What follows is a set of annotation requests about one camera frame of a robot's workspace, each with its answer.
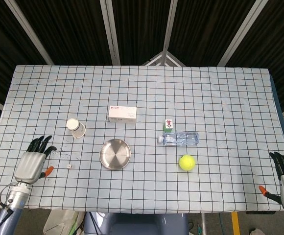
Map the yellow tennis ball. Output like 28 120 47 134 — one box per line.
179 154 196 172

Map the round metal plate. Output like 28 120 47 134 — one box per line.
99 139 132 170

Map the checkered light blue tablecloth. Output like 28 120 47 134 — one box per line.
0 64 284 212

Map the clear plastic water bottle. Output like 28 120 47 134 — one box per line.
156 132 200 147

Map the white cardboard box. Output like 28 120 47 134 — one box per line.
108 105 137 124

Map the white paper cup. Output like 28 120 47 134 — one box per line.
66 118 87 140

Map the blue-grey robot torso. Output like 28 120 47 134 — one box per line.
84 212 189 235

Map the aluminium frame post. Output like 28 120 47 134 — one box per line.
216 0 270 67
4 0 54 66
162 0 179 52
99 0 121 66

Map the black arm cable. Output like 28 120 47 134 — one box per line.
0 202 14 235

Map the triangular aluminium frame brace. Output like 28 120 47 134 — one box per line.
142 50 187 67

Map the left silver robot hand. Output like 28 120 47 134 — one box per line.
14 135 57 185

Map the green white mahjong tile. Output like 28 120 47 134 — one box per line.
163 118 174 133

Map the blue table underlay cloth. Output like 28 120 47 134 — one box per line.
269 70 284 157

